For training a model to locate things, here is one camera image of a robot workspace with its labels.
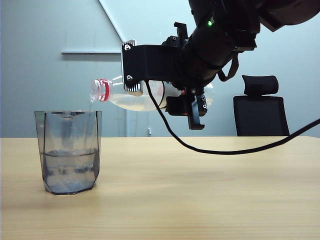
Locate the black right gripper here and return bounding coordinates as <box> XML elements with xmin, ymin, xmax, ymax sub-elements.
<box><xmin>121</xmin><ymin>35</ymin><xmax>188</xmax><ymax>97</ymax></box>

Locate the clear plastic water bottle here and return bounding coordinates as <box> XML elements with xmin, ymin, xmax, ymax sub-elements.
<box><xmin>89</xmin><ymin>77</ymin><xmax>215</xmax><ymax>112</ymax></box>

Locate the grey transparent faceted cup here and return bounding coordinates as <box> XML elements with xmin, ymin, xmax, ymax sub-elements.
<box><xmin>34</xmin><ymin>110</ymin><xmax>103</xmax><ymax>196</ymax></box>

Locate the black office chair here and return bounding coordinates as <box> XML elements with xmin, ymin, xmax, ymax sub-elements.
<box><xmin>232</xmin><ymin>74</ymin><xmax>291</xmax><ymax>137</ymax></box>

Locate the white horizontal wall rail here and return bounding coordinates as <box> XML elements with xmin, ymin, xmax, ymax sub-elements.
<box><xmin>61</xmin><ymin>49</ymin><xmax>122</xmax><ymax>55</ymax></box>

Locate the white diagonal wall strip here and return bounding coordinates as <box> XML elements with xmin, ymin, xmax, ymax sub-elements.
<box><xmin>98</xmin><ymin>0</ymin><xmax>126</xmax><ymax>43</ymax></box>

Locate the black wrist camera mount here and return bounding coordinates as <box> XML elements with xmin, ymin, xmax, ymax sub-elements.
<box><xmin>165</xmin><ymin>87</ymin><xmax>209</xmax><ymax>131</ymax></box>

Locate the thick black cable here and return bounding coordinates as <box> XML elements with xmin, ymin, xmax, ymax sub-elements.
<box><xmin>144</xmin><ymin>80</ymin><xmax>320</xmax><ymax>155</ymax></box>

